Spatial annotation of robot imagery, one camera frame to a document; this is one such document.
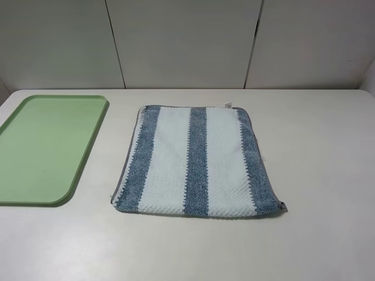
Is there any blue white striped towel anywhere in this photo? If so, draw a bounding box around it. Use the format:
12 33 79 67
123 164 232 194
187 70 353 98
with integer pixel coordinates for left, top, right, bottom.
111 104 287 219

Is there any green plastic tray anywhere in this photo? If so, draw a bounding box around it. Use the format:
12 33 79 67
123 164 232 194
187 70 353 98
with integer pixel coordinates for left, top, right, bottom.
1 95 109 207

